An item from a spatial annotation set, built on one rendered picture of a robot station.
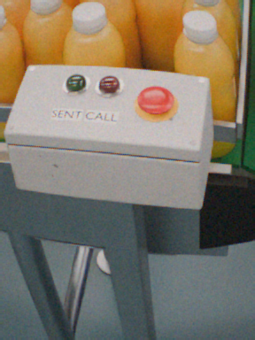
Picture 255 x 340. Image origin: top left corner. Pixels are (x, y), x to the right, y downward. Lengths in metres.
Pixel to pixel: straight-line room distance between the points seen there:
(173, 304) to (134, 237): 0.98
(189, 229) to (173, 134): 0.32
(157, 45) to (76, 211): 0.24
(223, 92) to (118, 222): 0.19
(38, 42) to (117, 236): 0.25
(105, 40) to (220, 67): 0.13
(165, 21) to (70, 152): 0.26
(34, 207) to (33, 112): 0.31
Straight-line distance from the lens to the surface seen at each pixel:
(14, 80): 1.28
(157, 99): 1.09
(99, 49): 1.20
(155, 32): 1.31
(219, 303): 2.22
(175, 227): 1.37
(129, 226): 1.24
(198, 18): 1.17
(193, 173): 1.09
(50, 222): 1.42
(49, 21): 1.23
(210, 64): 1.18
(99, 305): 2.24
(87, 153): 1.10
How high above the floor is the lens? 1.93
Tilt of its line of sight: 52 degrees down
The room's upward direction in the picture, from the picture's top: 7 degrees counter-clockwise
